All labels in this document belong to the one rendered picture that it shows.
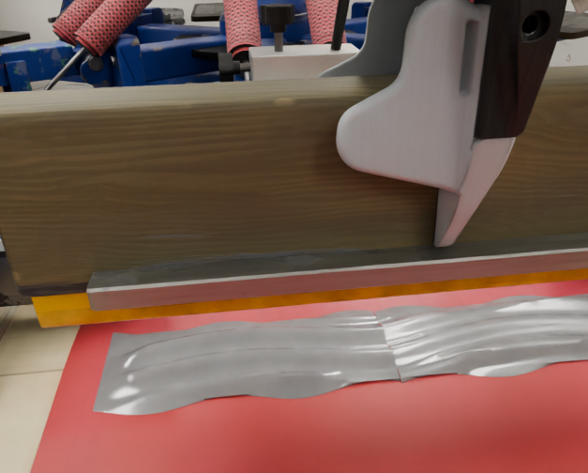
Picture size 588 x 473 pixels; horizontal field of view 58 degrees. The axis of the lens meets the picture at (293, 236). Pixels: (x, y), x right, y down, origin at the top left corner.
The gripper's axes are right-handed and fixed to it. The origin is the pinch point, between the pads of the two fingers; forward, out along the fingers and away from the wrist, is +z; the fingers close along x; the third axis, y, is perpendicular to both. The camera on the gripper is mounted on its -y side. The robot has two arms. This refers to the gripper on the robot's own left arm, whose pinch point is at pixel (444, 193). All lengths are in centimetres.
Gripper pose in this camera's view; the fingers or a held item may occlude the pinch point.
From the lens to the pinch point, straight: 23.8
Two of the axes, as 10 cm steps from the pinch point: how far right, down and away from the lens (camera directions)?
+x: 1.3, 4.8, -8.7
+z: 0.1, 8.7, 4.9
